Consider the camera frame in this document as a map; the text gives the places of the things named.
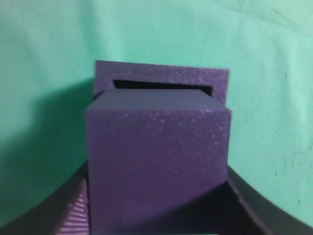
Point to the purple foam cube block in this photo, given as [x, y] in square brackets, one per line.
[151, 152]

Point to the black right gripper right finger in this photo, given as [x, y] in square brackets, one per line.
[268, 217]

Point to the purple foam groove base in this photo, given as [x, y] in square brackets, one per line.
[106, 72]

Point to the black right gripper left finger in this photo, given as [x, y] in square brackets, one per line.
[46, 217]

